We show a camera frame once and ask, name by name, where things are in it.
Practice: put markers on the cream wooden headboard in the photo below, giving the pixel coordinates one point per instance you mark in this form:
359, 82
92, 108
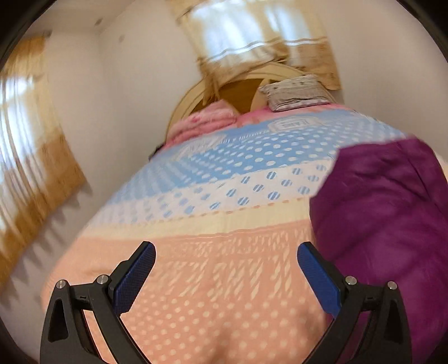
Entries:
213, 91

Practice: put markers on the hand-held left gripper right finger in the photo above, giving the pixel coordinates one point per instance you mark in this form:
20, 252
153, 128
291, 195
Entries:
320, 276

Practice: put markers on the grey patterned pillow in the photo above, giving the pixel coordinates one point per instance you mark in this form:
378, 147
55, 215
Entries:
297, 91

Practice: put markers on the pink folded blanket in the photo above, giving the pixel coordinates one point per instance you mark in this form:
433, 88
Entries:
203, 120

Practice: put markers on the purple fleece garment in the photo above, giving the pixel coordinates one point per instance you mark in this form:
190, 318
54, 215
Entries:
381, 213

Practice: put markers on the beige window curtain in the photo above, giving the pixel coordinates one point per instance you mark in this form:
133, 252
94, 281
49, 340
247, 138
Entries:
31, 147
255, 38

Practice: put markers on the pastel dotted bed blanket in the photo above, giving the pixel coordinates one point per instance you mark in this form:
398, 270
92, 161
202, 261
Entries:
210, 217

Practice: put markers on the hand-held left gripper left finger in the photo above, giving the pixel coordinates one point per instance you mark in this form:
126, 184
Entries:
134, 276

